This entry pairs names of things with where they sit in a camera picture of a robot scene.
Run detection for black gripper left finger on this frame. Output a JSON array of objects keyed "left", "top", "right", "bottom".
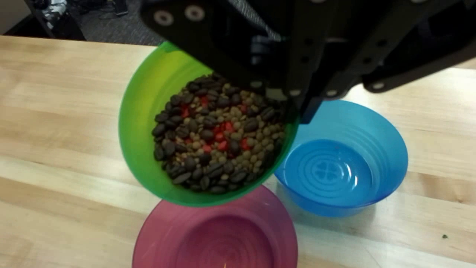
[{"left": 140, "top": 0, "right": 271, "bottom": 90}]

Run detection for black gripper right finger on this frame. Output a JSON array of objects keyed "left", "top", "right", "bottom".
[{"left": 286, "top": 0, "right": 476, "bottom": 124}]

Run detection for green plastic bowl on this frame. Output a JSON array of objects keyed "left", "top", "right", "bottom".
[{"left": 119, "top": 42, "right": 299, "bottom": 208}]

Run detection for blue plastic bowl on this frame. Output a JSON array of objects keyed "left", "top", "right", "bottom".
[{"left": 276, "top": 100, "right": 409, "bottom": 218}]

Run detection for purple plastic bowl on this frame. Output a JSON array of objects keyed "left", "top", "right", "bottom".
[{"left": 133, "top": 187, "right": 298, "bottom": 268}]

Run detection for beans and pellets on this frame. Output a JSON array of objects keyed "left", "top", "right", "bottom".
[{"left": 152, "top": 75, "right": 286, "bottom": 194}]

